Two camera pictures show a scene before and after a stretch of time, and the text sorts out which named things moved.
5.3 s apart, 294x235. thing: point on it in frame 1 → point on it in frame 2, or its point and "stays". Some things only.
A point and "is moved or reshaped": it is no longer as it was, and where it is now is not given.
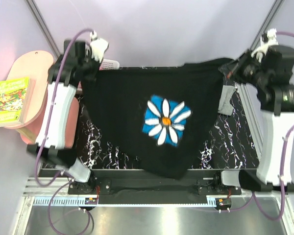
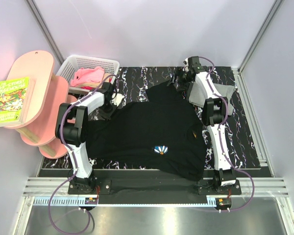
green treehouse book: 11,101 stays
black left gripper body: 90,66 → 108,110
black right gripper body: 248,69 → 183,80
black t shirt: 160,113 is moved or reshaped
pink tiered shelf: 36,65 stays
